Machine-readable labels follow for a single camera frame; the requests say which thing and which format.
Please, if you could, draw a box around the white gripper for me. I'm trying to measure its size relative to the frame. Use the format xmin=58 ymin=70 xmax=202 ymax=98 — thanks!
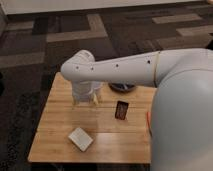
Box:
xmin=72 ymin=81 xmax=102 ymax=109

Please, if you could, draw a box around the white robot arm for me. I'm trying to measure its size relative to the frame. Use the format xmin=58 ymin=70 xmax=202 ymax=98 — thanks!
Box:
xmin=60 ymin=48 xmax=213 ymax=171

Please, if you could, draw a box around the white rectangular eraser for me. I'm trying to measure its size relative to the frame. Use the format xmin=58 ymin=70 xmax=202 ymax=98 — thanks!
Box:
xmin=68 ymin=127 xmax=93 ymax=151

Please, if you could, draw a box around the dark round bowl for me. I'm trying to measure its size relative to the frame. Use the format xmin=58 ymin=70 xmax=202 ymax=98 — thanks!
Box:
xmin=109 ymin=83 xmax=136 ymax=93

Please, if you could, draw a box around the dark brown snack packet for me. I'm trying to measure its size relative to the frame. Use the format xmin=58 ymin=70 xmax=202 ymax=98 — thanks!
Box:
xmin=115 ymin=101 xmax=129 ymax=120

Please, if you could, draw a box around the wooden table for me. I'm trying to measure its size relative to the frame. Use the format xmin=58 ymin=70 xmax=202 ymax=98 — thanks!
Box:
xmin=28 ymin=74 xmax=155 ymax=163

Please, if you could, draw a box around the orange carrot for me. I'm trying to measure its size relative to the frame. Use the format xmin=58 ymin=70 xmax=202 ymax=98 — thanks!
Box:
xmin=146 ymin=112 xmax=152 ymax=137

